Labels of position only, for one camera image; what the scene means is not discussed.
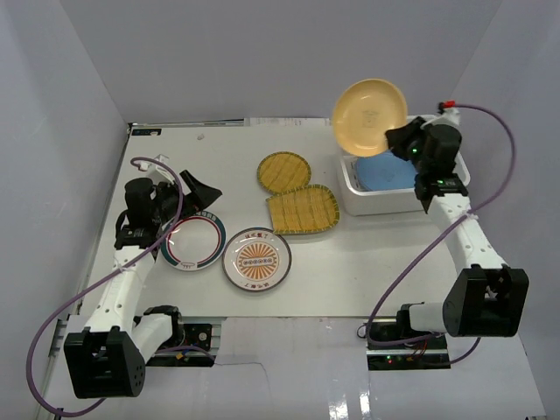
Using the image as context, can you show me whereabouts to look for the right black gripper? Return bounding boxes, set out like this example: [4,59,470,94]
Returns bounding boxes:
[381,117,428,175]

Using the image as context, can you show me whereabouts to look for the blue plate with bear print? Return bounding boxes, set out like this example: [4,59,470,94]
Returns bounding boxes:
[355,151,417,192]

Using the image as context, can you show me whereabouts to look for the white plate green red rim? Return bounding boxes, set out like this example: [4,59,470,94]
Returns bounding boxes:
[161,211,227,272]

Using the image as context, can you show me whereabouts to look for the yellow plate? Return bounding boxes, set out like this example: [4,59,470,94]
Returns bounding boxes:
[331,79,408,158]

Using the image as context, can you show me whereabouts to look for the white plate orange sunburst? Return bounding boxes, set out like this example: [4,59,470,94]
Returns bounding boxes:
[222,227,292,293]

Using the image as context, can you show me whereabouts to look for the fan-shaped woven bamboo tray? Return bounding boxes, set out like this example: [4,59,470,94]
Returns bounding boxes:
[266,184,340,235]

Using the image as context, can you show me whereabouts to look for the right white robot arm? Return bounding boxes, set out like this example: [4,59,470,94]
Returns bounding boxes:
[386,117,529,349]

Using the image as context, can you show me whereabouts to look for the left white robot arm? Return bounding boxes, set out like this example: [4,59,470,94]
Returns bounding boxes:
[64,171,222,399]

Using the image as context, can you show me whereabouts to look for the white plastic bin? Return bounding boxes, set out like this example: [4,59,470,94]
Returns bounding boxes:
[337,114,470,216]

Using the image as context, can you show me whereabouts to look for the round woven bamboo tray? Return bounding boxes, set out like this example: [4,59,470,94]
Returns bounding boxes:
[256,151,312,194]

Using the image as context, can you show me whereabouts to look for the dark label sticker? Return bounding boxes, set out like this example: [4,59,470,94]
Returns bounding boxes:
[130,128,162,137]

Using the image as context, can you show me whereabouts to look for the white paper sheets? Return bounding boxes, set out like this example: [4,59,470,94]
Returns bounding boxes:
[243,117,332,128]

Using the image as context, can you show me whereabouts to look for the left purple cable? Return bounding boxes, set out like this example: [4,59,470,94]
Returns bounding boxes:
[26,156,215,417]

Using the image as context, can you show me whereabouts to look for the purple cable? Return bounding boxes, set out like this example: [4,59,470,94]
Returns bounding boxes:
[26,156,215,417]
[356,102,517,367]

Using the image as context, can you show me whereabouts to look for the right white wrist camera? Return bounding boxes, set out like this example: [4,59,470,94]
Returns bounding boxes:
[437,101,460,127]

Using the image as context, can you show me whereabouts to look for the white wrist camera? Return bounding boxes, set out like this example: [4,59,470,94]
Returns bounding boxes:
[437,101,460,127]
[136,154,173,182]

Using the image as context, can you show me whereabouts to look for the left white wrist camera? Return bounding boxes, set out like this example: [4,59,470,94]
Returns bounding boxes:
[136,154,173,182]

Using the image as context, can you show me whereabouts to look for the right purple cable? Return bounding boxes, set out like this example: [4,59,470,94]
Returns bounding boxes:
[356,102,517,367]

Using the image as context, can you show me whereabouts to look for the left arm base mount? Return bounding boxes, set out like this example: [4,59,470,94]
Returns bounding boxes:
[143,321,215,365]

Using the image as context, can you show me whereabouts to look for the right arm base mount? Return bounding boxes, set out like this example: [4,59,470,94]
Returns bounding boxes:
[366,318,451,372]

